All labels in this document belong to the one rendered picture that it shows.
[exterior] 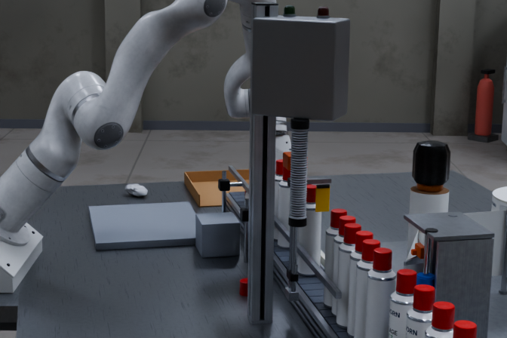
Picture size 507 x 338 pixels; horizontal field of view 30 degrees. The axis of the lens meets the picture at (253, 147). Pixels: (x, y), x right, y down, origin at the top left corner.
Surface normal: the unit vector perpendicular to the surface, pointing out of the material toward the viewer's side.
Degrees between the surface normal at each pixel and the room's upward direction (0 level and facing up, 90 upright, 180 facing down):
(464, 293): 90
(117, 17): 90
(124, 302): 0
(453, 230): 0
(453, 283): 90
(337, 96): 90
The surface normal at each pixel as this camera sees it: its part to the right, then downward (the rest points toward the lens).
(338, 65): 0.92, 0.09
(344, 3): 0.02, 0.21
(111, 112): 0.47, 0.07
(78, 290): 0.01, -0.98
